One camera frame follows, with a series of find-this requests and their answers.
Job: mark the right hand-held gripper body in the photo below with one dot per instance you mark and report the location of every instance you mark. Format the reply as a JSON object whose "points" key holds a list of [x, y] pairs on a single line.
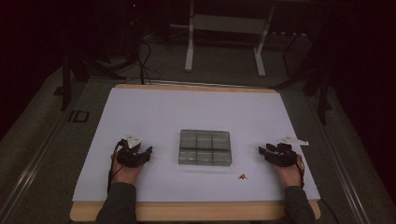
{"points": [[285, 154]]}

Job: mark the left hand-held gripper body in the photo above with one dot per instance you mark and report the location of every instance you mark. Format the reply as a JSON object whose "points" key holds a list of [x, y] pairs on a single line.
{"points": [[129, 155]]}

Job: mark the small brown earring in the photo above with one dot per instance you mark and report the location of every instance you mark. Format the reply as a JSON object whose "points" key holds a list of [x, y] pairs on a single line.
{"points": [[243, 176]]}

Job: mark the clear plastic compartment box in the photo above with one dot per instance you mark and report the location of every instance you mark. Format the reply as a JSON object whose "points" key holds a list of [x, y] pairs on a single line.
{"points": [[205, 147]]}

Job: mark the person's left hand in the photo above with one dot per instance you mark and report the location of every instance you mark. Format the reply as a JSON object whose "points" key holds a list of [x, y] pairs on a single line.
{"points": [[126, 174]]}

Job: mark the person's right hand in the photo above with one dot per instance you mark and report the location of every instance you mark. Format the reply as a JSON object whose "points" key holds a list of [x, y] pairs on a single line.
{"points": [[289, 174]]}

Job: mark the white table mat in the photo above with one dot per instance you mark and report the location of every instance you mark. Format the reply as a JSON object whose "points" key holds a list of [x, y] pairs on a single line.
{"points": [[193, 109]]}

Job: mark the black tripod stand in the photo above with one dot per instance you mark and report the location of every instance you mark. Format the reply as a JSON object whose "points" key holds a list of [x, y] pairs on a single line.
{"points": [[74, 71], [317, 84]]}

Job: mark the silver metal bar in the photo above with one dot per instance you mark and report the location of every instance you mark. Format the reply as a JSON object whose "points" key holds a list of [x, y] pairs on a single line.
{"points": [[199, 83]]}

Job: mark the metal floor rail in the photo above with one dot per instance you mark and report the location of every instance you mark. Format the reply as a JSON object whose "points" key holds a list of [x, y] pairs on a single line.
{"points": [[345, 168], [28, 174]]}

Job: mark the white metal desk frame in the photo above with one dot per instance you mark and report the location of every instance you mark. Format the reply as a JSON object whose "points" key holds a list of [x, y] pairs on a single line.
{"points": [[227, 25]]}

